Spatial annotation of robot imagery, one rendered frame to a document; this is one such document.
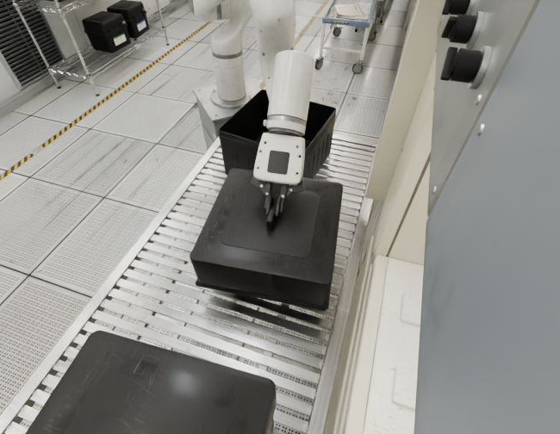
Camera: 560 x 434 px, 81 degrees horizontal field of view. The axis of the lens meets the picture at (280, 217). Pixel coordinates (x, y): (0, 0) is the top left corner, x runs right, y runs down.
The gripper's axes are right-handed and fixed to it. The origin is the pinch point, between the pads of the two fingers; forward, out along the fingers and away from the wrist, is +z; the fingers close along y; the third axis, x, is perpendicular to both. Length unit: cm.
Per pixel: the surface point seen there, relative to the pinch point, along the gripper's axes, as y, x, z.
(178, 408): -3.4, -31.8, 25.8
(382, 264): 25.2, 4.8, 9.4
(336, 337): 17.8, 2.6, 27.0
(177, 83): -143, 227, -88
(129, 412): -9.4, -33.0, 27.0
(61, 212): -147, 109, 29
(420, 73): 24.2, -4.9, -28.7
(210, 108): -42, 63, -33
